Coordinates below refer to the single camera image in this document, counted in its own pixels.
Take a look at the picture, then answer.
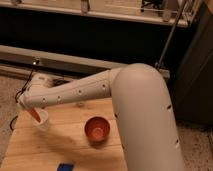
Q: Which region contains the orange carrot-shaped pepper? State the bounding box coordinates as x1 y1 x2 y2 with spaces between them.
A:
28 108 41 122

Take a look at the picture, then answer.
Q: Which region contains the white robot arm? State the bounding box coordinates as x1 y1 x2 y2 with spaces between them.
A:
18 63 185 171

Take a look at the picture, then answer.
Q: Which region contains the copper orange bowl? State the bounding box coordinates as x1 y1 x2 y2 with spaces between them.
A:
84 116 110 143

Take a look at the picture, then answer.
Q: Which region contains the metal pole stand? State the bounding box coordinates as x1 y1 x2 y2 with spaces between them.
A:
155 0 187 70

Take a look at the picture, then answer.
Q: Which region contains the blue rectangular object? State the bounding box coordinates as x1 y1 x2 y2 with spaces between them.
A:
57 163 74 171

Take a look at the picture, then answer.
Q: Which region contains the black cable on floor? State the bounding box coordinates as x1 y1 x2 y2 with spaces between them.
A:
9 59 40 132

